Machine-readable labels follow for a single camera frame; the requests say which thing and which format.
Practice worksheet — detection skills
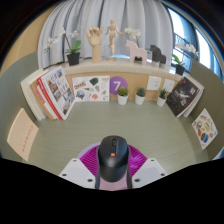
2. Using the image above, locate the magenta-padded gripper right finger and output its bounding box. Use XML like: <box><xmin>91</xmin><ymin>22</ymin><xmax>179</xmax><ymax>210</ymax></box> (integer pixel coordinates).
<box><xmin>126</xmin><ymin>144</ymin><xmax>168</xmax><ymax>190</ymax></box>

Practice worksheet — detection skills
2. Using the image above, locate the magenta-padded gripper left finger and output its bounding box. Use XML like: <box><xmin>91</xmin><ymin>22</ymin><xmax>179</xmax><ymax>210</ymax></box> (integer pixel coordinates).
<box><xmin>59</xmin><ymin>145</ymin><xmax>101</xmax><ymax>190</ymax></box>

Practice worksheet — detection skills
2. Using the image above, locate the black computer mouse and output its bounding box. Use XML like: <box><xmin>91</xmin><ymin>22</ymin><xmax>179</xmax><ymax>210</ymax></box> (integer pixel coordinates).
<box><xmin>97</xmin><ymin>134</ymin><xmax>130</xmax><ymax>184</ymax></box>

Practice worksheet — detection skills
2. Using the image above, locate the beige booklet with red text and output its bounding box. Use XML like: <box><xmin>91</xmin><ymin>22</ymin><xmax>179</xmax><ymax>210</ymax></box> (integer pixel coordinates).
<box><xmin>6</xmin><ymin>107</ymin><xmax>40</xmax><ymax>162</ymax></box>

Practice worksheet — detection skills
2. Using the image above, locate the white card with colourful stickers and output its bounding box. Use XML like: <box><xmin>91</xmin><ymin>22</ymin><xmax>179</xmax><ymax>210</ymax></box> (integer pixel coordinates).
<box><xmin>191</xmin><ymin>107</ymin><xmax>219</xmax><ymax>150</ymax></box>

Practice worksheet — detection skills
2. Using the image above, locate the small plant in white pot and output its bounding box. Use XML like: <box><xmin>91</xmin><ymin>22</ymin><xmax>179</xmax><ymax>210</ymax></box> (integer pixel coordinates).
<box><xmin>134</xmin><ymin>87</ymin><xmax>147</xmax><ymax>106</ymax></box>
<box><xmin>117</xmin><ymin>86</ymin><xmax>130</xmax><ymax>106</ymax></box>
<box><xmin>156</xmin><ymin>88</ymin><xmax>169</xmax><ymax>108</ymax></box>

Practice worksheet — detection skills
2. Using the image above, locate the white book with red stripe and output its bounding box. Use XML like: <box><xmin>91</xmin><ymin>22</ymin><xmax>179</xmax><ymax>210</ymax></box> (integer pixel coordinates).
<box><xmin>34</xmin><ymin>83</ymin><xmax>59</xmax><ymax>120</ymax></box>

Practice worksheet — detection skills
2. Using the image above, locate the brown kraft cover book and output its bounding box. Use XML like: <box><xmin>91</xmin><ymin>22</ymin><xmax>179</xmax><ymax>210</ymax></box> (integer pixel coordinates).
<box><xmin>29</xmin><ymin>78</ymin><xmax>56</xmax><ymax>121</ymax></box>

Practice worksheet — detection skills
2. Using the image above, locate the black cover book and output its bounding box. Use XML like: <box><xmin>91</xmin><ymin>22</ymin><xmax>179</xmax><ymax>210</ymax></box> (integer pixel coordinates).
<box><xmin>165</xmin><ymin>76</ymin><xmax>201</xmax><ymax>118</ymax></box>

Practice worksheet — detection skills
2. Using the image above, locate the white book with photo cover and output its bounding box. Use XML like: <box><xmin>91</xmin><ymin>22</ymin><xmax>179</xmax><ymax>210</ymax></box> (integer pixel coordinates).
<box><xmin>39</xmin><ymin>65</ymin><xmax>76</xmax><ymax>120</ymax></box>

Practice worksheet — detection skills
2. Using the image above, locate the white sheet of stickers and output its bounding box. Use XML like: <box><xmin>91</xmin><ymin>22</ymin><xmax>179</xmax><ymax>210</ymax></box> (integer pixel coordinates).
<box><xmin>71</xmin><ymin>75</ymin><xmax>111</xmax><ymax>102</ymax></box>

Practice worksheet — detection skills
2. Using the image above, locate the red spine book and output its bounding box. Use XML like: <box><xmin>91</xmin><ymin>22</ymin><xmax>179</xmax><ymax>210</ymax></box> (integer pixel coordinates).
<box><xmin>36</xmin><ymin>75</ymin><xmax>64</xmax><ymax>121</ymax></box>

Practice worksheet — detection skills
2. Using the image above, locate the white book behind black book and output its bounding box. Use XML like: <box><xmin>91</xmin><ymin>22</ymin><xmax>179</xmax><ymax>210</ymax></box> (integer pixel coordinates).
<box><xmin>182</xmin><ymin>75</ymin><xmax>205</xmax><ymax>118</ymax></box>

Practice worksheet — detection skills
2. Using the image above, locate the round purple number sticker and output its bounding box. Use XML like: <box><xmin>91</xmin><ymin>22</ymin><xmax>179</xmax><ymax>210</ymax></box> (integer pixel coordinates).
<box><xmin>109</xmin><ymin>75</ymin><xmax>128</xmax><ymax>96</ymax></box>

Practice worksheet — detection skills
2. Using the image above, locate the thick white book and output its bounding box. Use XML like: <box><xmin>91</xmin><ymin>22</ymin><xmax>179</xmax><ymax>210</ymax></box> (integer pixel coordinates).
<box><xmin>20</xmin><ymin>69</ymin><xmax>48</xmax><ymax>122</ymax></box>

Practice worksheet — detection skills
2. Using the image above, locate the grey-green desk divider panel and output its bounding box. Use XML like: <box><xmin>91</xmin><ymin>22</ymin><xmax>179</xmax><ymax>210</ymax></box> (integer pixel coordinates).
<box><xmin>189</xmin><ymin>59</ymin><xmax>224</xmax><ymax>158</ymax></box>
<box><xmin>0</xmin><ymin>51</ymin><xmax>41</xmax><ymax>158</ymax></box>

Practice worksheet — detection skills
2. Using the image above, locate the white orchid in black pot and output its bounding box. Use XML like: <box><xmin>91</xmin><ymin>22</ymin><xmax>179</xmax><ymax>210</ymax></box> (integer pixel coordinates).
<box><xmin>171</xmin><ymin>42</ymin><xmax>199</xmax><ymax>77</ymax></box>
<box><xmin>123</xmin><ymin>27</ymin><xmax>144</xmax><ymax>64</ymax></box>
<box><xmin>43</xmin><ymin>27</ymin><xmax>83</xmax><ymax>67</ymax></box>

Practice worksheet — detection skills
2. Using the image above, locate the black wooden horse figure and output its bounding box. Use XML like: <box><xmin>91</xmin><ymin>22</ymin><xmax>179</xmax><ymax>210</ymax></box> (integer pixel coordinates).
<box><xmin>148</xmin><ymin>44</ymin><xmax>167</xmax><ymax>66</ymax></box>

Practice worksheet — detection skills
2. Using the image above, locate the pink wooden horse figure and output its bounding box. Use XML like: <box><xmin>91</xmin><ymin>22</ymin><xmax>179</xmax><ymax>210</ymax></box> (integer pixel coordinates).
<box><xmin>124</xmin><ymin>39</ymin><xmax>148</xmax><ymax>65</ymax></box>

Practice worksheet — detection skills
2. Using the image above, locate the wooden hand model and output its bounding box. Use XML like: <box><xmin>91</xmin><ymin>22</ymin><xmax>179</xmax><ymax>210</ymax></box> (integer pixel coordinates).
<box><xmin>86</xmin><ymin>25</ymin><xmax>105</xmax><ymax>64</ymax></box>

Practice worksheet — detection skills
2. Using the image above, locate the wooden artist mannequin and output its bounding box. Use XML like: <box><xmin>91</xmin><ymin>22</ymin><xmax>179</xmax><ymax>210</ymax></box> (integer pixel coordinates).
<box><xmin>105</xmin><ymin>18</ymin><xmax>125</xmax><ymax>61</ymax></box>

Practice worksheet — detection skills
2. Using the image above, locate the light grey curtain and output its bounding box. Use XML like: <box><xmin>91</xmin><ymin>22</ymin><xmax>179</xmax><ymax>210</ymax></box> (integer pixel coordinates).
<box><xmin>37</xmin><ymin>0</ymin><xmax>174</xmax><ymax>69</ymax></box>

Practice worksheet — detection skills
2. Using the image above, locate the white wall socket plate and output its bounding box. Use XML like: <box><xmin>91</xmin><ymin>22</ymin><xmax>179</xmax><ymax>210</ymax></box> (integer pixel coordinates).
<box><xmin>162</xmin><ymin>78</ymin><xmax>176</xmax><ymax>93</ymax></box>
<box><xmin>146</xmin><ymin>75</ymin><xmax>163</xmax><ymax>92</ymax></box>

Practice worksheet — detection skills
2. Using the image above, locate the window with dark frame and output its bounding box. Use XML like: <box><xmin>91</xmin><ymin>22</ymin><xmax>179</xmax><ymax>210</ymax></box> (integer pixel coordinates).
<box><xmin>166</xmin><ymin>6</ymin><xmax>224</xmax><ymax>81</ymax></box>

